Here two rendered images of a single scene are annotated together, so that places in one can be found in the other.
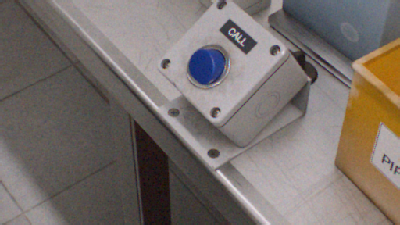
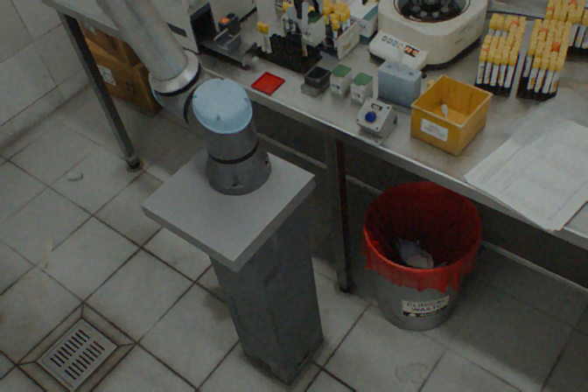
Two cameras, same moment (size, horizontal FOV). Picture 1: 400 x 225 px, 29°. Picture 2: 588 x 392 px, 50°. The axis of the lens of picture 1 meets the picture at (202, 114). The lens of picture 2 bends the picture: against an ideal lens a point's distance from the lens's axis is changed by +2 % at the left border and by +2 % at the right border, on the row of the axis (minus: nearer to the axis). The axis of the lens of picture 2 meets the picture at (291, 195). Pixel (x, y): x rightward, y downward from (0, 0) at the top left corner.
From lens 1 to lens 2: 101 cm
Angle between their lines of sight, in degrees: 5
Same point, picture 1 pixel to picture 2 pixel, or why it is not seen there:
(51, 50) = not seen: hidden behind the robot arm
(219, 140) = (376, 137)
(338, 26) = (398, 97)
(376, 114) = (420, 116)
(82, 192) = not seen: hidden behind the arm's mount
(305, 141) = (400, 132)
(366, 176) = (420, 135)
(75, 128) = not seen: hidden behind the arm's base
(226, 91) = (378, 122)
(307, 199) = (406, 145)
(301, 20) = (385, 99)
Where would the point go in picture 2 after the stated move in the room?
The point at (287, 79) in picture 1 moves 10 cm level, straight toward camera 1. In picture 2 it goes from (392, 115) to (401, 143)
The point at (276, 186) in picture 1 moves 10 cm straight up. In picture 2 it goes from (396, 145) to (398, 115)
